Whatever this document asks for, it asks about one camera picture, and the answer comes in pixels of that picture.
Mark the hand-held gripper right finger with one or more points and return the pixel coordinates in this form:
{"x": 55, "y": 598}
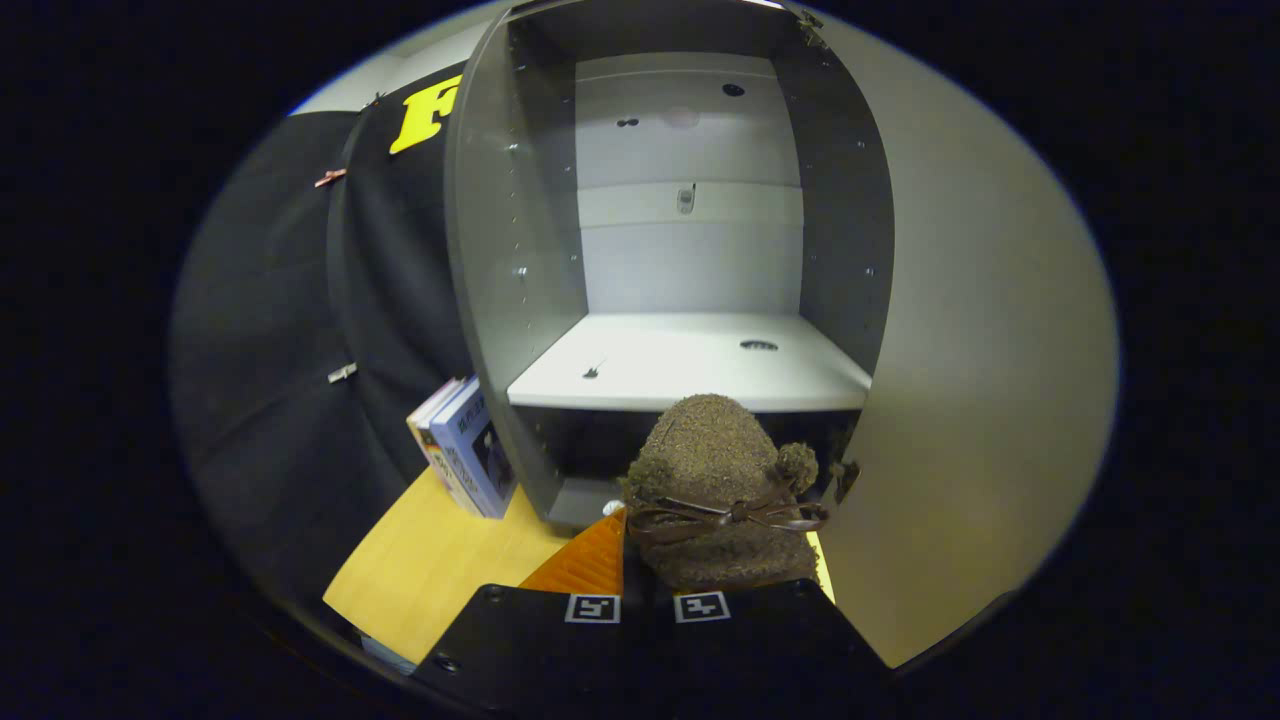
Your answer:
{"x": 760, "y": 650}

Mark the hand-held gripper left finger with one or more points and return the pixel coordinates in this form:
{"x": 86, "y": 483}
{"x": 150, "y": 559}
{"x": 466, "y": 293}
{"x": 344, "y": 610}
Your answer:
{"x": 540, "y": 650}

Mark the brown fuzzy shoe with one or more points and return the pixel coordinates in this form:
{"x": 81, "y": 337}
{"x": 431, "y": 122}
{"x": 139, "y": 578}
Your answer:
{"x": 710, "y": 450}

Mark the dark grey shoe cabinet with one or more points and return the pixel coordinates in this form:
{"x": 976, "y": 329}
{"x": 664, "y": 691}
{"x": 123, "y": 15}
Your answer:
{"x": 690, "y": 360}

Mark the silver clip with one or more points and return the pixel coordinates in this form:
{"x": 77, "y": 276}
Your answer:
{"x": 342, "y": 373}

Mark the black backdrop cloth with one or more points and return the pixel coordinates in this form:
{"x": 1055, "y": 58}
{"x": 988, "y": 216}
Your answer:
{"x": 260, "y": 350}

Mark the pink clothespin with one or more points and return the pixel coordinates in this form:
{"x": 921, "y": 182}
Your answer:
{"x": 330, "y": 178}

